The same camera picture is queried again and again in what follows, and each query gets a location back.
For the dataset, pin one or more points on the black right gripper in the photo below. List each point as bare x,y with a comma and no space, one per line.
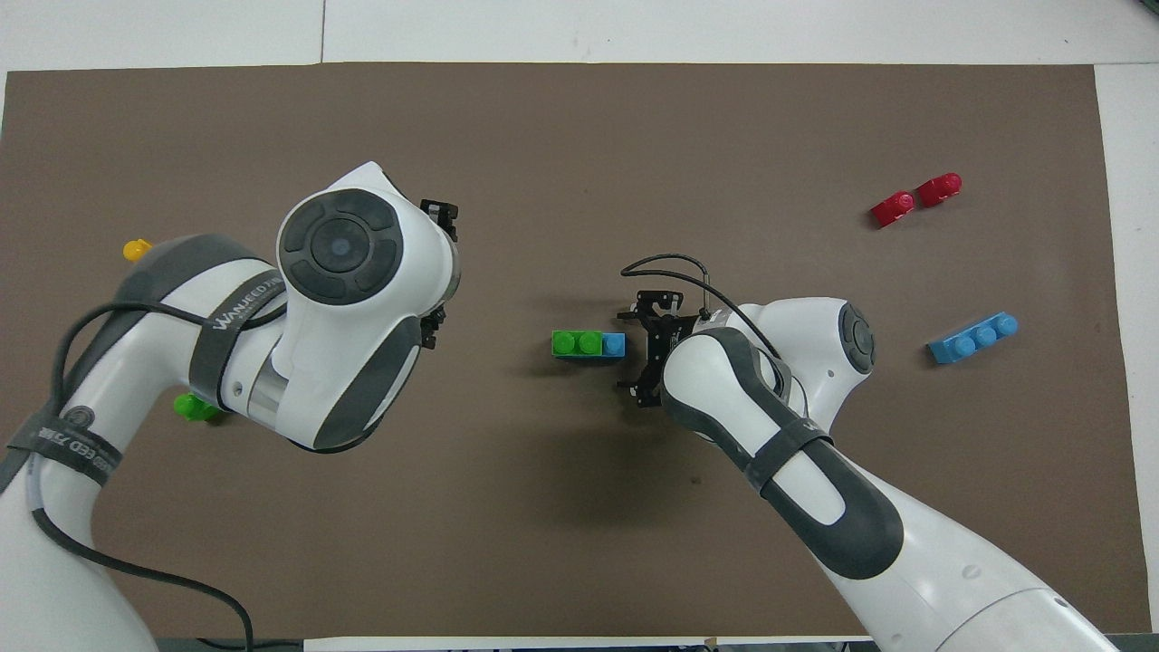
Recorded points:
675,321

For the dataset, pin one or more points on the blue three-stud toy brick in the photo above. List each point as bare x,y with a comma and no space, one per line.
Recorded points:
973,339
614,345

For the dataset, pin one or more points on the green two-stud toy brick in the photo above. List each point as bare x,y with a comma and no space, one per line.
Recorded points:
577,343
192,407

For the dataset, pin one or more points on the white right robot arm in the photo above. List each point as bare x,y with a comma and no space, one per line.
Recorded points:
815,489

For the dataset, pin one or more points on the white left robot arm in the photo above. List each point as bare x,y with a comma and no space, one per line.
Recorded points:
344,244

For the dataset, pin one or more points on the brown table mat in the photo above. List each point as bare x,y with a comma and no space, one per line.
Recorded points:
561,145

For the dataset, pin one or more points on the red one-stud toy brick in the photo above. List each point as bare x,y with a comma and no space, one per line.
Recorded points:
939,189
893,209

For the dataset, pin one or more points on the yellow two-stud toy brick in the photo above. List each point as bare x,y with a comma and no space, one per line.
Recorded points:
136,249

